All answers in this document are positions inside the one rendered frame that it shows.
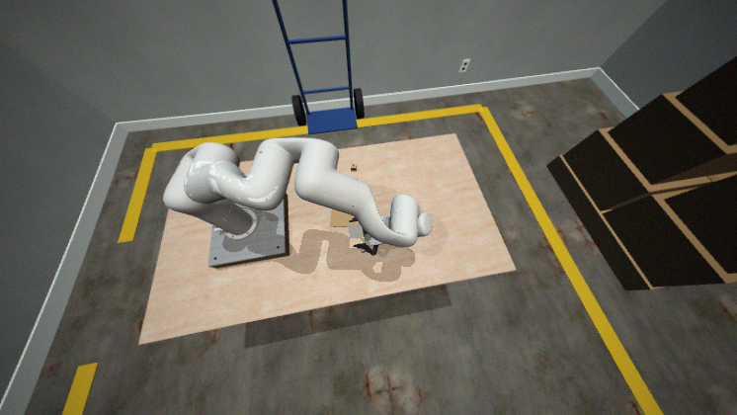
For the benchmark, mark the tan flat mat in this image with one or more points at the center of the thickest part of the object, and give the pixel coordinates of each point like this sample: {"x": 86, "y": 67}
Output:
{"x": 341, "y": 219}

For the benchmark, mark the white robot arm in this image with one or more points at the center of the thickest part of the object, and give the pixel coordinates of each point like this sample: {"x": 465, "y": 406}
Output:
{"x": 198, "y": 188}

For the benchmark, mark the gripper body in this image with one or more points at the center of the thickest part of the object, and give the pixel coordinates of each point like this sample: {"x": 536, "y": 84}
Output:
{"x": 369, "y": 240}

